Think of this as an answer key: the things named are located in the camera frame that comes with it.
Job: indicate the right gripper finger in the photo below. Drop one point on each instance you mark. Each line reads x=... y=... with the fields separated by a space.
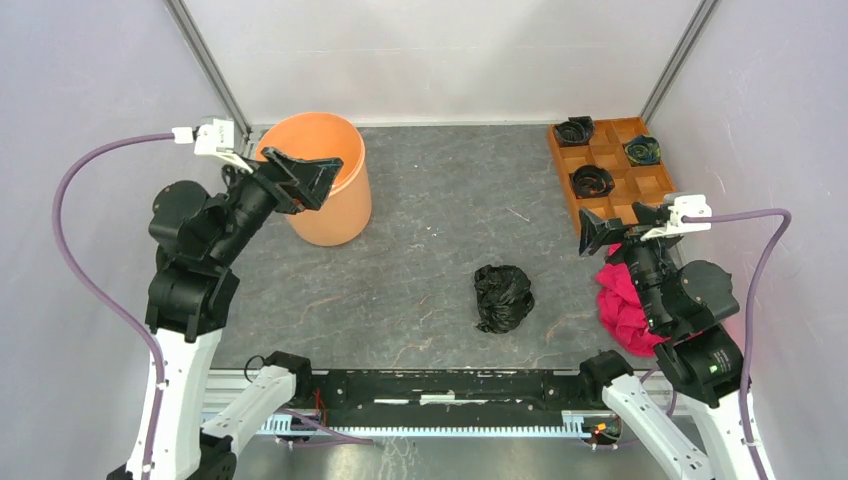
x=649 y=215
x=596 y=232

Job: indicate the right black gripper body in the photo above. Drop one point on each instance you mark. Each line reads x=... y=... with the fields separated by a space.
x=645 y=259

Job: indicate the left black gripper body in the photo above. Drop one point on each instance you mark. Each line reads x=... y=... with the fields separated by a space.
x=255 y=199

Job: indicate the orange plastic trash bin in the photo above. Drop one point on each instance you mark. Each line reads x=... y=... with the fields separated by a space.
x=348 y=208

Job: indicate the black plastic trash bag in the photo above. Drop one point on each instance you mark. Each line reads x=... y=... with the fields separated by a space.
x=503 y=298

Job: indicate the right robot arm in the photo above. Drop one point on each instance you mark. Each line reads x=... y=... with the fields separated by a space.
x=686 y=307

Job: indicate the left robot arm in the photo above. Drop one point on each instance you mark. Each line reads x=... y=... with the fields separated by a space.
x=198 y=236

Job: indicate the orange compartment tray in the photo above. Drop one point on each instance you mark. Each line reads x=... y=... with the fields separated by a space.
x=606 y=150

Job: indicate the black bag roll middle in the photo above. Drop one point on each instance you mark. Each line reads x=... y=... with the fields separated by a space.
x=590 y=181

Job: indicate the pink red cloth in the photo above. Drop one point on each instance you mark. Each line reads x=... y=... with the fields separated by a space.
x=621 y=314

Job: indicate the dark bag roll blue-green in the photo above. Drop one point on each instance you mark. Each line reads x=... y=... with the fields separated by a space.
x=643 y=150

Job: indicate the black bag roll top-left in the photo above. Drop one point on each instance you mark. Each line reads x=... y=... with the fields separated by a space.
x=575 y=131

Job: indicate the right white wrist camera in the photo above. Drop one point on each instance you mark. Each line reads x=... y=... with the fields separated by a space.
x=685 y=213

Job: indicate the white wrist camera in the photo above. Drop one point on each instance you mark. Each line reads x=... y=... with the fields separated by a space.
x=217 y=139
x=685 y=213

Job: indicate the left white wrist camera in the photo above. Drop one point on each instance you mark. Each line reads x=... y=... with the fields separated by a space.
x=217 y=139

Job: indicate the left aluminium corner post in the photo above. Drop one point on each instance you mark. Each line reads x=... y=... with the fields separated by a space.
x=194 y=39

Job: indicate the aluminium corner post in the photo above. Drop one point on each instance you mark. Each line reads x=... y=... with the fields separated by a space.
x=689 y=38
x=194 y=39

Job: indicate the right aluminium corner post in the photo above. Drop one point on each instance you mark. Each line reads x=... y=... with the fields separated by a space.
x=689 y=38

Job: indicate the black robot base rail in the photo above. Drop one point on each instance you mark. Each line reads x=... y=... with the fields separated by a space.
x=444 y=400

